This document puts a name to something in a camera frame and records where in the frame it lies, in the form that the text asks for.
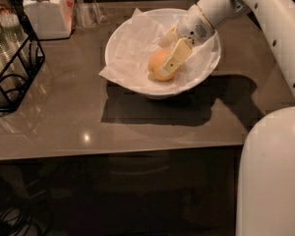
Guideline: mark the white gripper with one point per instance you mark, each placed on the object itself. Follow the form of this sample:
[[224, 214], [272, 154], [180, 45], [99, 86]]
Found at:
[[194, 26]]

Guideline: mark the orange fruit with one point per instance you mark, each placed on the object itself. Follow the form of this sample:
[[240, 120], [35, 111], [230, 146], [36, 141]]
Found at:
[[154, 63]]

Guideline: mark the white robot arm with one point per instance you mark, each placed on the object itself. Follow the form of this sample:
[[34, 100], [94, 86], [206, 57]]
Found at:
[[266, 178]]

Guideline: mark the white bowl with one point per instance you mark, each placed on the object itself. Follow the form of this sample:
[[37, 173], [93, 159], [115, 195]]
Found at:
[[160, 87]]

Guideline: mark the white paper liner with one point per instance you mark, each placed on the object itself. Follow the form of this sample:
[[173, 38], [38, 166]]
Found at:
[[134, 49]]

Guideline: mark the clear acrylic stand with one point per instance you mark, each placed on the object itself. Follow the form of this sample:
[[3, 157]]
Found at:
[[89, 14]]

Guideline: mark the white lidded jar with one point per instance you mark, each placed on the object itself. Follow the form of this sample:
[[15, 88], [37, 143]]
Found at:
[[50, 19]]

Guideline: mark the glass jar with lid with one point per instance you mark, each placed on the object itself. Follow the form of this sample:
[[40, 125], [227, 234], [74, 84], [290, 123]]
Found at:
[[16, 38]]

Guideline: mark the black wire rack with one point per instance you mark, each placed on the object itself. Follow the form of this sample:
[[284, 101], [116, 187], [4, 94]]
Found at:
[[36, 56]]

